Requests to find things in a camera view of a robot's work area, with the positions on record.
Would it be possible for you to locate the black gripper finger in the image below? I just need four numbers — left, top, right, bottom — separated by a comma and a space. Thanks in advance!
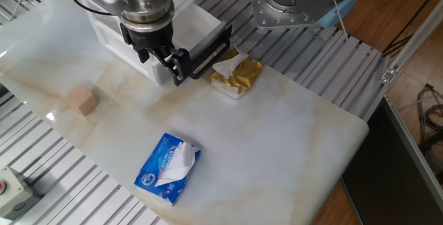
151, 46, 192, 80
136, 46, 151, 64

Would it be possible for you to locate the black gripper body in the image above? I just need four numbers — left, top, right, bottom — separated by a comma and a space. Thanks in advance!
119, 19, 176, 51

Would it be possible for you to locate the white drawer black handle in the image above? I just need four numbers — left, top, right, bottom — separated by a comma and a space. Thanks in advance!
150, 3, 233, 88

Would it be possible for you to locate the wooden cube block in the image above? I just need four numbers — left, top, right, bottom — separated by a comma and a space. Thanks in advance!
65, 85, 100, 117

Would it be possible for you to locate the white drawer cabinet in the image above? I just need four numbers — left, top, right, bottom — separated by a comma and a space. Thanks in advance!
84, 0, 197, 87

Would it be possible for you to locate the gold tissue pack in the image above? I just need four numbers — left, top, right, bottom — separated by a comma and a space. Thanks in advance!
210, 44, 264, 100

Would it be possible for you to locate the white marble slab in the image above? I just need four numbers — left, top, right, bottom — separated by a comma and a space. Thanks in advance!
0, 0, 370, 225

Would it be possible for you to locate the blue tissue pack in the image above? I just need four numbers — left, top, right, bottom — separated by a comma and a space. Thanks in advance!
134, 132, 202, 207

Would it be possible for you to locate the emergency stop button box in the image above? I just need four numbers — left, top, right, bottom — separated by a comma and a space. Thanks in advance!
0, 165, 26, 217

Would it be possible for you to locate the black flat panel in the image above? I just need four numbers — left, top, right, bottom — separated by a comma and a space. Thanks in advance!
341, 98, 443, 225

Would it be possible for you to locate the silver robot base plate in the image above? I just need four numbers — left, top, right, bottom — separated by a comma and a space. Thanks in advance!
248, 0, 321, 31

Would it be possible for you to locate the black floor cable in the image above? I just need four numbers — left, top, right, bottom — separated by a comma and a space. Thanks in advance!
382, 0, 443, 55

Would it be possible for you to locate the aluminium frame rail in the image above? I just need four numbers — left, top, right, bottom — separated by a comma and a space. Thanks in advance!
379, 0, 443, 86
382, 95, 443, 204

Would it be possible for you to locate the grey cable bundle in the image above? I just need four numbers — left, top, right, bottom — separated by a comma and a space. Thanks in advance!
397, 83, 443, 172

